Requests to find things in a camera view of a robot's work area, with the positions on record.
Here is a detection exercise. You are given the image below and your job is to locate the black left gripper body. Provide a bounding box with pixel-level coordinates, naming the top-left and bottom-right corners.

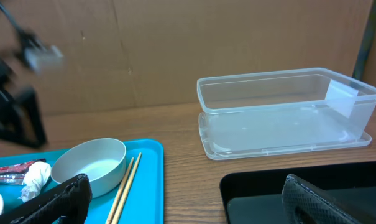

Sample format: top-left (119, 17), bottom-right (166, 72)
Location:
top-left (0, 29), bottom-right (63, 148)

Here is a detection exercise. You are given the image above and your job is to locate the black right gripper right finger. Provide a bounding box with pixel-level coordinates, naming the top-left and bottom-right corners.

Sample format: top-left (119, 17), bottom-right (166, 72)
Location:
top-left (282, 174), bottom-right (376, 224)

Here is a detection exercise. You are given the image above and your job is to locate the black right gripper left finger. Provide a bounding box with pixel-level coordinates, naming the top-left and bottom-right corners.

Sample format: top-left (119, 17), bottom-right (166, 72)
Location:
top-left (0, 174), bottom-right (93, 224)

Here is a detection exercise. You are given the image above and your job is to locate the white napkin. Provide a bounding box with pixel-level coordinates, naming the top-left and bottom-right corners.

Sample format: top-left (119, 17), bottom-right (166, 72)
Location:
top-left (19, 162), bottom-right (52, 203)

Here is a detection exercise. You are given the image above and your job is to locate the wooden chopstick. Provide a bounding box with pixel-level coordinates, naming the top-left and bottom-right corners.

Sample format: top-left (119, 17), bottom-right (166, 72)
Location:
top-left (105, 157), bottom-right (134, 224)
top-left (111, 152), bottom-right (142, 224)

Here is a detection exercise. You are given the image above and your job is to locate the grey bowl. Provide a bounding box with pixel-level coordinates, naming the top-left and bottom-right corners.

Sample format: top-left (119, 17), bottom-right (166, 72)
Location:
top-left (51, 138), bottom-right (127, 198)

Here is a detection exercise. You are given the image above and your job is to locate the red foil wrapper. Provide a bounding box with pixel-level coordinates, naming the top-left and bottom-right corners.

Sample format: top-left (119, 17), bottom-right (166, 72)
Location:
top-left (0, 159), bottom-right (46, 185)

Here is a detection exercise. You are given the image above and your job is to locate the black tray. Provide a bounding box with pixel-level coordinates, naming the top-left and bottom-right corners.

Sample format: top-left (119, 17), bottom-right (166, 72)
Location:
top-left (219, 161), bottom-right (376, 223)

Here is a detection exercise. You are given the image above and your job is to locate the clear plastic bin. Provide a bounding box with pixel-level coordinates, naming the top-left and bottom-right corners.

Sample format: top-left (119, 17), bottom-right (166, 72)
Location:
top-left (197, 68), bottom-right (376, 152)

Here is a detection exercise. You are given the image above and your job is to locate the clear plastic lid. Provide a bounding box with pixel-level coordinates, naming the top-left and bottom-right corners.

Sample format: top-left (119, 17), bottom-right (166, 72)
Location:
top-left (198, 112), bottom-right (372, 161)

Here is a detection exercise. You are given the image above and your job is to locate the white label on bin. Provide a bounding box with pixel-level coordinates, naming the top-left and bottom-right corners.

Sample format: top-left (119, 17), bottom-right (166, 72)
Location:
top-left (325, 80), bottom-right (359, 118)

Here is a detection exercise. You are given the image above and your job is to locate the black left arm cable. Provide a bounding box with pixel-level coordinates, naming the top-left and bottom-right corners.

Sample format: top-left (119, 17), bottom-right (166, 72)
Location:
top-left (0, 0), bottom-right (27, 37)

